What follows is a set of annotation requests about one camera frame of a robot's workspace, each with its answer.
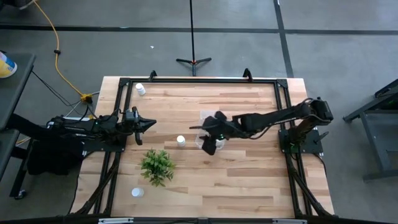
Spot grey metal stand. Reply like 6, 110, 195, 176
342, 78, 398, 182

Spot clear plastic basket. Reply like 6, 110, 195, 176
195, 109, 226, 151

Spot silver metal bracket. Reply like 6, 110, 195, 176
98, 217, 135, 224
272, 218, 307, 224

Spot black bag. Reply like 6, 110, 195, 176
27, 138, 86, 176

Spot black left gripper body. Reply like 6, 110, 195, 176
124, 106, 144, 146

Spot black aluminium table frame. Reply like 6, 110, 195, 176
67, 68, 335, 218

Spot black side table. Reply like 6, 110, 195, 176
0, 52, 37, 200

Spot thin black cable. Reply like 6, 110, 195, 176
30, 70, 91, 116

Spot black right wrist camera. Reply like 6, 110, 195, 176
213, 110, 229, 123

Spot black tripod stand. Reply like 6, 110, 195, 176
175, 0, 213, 77

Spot white power strip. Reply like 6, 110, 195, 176
63, 115, 94, 123

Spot yellow blue white canister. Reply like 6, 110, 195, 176
0, 51, 18, 79

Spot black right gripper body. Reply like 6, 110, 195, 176
201, 115, 241, 141

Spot green plant in white pot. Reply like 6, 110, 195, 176
139, 148, 177, 188

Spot yellow power cable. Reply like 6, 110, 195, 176
30, 0, 94, 104

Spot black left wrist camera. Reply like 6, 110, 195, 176
125, 110, 140, 124

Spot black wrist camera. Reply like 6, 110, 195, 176
213, 110, 229, 123
125, 110, 140, 124

